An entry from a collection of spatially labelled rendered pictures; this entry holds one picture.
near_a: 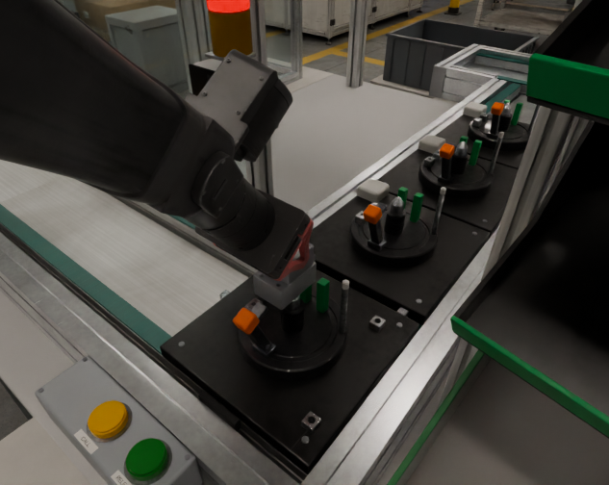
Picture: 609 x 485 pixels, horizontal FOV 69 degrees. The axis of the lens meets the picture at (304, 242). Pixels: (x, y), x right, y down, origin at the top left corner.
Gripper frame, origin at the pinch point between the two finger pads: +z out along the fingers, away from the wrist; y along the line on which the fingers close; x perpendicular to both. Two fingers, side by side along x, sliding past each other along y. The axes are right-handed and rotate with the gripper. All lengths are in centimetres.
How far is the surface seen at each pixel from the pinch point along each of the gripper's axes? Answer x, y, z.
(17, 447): 38.3, 21.0, 2.0
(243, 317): 8.3, -0.8, -2.1
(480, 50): -107, 30, 100
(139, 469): 26.1, 0.1, -3.2
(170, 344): 16.9, 10.1, 4.2
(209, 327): 13.0, 8.4, 7.2
